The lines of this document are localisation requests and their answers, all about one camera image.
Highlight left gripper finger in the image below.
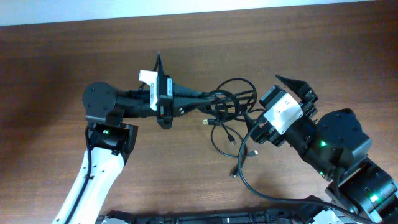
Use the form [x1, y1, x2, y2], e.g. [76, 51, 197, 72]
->
[173, 83, 203, 97]
[172, 97, 215, 117]

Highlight right camera cable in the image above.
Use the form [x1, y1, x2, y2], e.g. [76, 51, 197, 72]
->
[237, 116, 379, 224]

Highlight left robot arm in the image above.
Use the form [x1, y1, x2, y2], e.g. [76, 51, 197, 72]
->
[54, 70, 215, 223]

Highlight camera cable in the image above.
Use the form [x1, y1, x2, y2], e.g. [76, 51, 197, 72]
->
[237, 116, 379, 224]
[63, 51, 164, 224]

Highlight left camera cable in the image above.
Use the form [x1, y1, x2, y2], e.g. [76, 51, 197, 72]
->
[63, 51, 164, 224]

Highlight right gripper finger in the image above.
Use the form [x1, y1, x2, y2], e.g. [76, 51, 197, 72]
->
[276, 75, 311, 100]
[239, 111, 261, 134]

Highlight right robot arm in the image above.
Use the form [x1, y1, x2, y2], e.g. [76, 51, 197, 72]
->
[237, 76, 397, 223]

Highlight black usb cables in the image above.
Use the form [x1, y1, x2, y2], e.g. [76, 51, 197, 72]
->
[198, 77, 267, 179]

